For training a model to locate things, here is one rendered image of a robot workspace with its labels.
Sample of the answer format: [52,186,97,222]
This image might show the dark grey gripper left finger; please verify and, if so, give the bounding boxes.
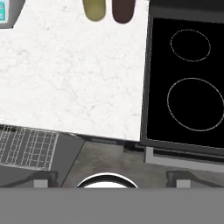
[0,170,60,189]

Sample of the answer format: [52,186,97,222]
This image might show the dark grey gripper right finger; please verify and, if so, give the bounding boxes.
[165,170,224,189]

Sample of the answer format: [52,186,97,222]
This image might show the grey dishwasher door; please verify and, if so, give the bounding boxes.
[0,123,86,188]

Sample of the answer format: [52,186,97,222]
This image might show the white round object black rim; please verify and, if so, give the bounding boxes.
[75,171,139,189]

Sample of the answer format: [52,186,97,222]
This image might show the dark brown bottle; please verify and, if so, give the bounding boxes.
[111,0,136,25]

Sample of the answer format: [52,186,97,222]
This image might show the olive green bottle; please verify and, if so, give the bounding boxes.
[81,0,107,23]

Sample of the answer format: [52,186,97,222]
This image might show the grey oven door handle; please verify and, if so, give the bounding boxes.
[144,146,224,173]

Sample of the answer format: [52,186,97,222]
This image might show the white wire dishwasher rack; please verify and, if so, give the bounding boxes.
[0,124,60,171]

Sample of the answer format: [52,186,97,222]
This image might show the black hob with grey frame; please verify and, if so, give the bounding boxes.
[139,0,224,160]

